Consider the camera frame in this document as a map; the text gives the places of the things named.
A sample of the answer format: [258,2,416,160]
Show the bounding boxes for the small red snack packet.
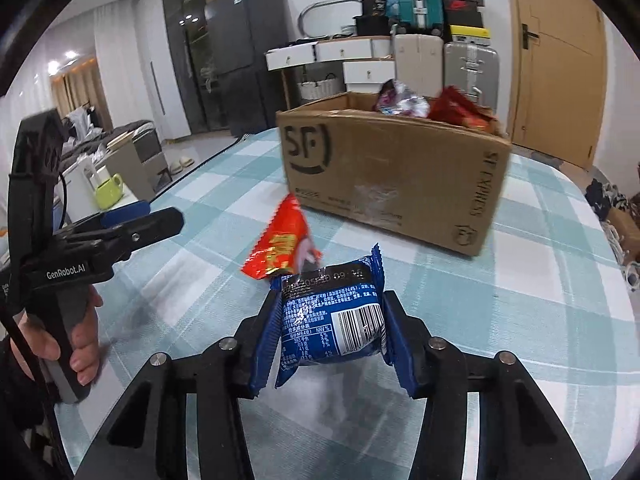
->
[241,194,321,280]

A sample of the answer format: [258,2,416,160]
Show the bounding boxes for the blue cookie packet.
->
[273,245,390,387]

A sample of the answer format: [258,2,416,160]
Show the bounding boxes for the purple silver snack bag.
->
[374,79,430,118]

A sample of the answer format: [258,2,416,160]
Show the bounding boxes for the large red chip bag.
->
[427,86,501,134]

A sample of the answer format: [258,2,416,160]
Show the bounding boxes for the person's left hand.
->
[17,285,103,386]

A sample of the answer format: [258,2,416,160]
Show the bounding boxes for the green mug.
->
[94,174,124,210]

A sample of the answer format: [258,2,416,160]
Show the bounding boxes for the grey white side cabinet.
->
[99,120,171,202]

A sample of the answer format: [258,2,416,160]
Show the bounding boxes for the black refrigerator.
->
[205,0,288,138]

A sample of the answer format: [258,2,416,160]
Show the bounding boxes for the woven laundry basket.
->
[297,73,343,102]

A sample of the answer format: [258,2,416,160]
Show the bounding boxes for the SF cardboard box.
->
[276,92,511,257]

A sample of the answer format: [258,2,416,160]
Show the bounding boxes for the white drawer desk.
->
[265,36,396,110]

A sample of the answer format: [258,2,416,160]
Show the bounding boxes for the beige suitcase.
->
[394,34,444,98]

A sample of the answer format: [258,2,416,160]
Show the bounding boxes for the silver suitcase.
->
[444,41,500,112]

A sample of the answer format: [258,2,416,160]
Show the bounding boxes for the wooden door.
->
[509,0,606,169]

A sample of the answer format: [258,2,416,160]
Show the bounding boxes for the stacked shoe boxes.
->
[442,0,491,47]

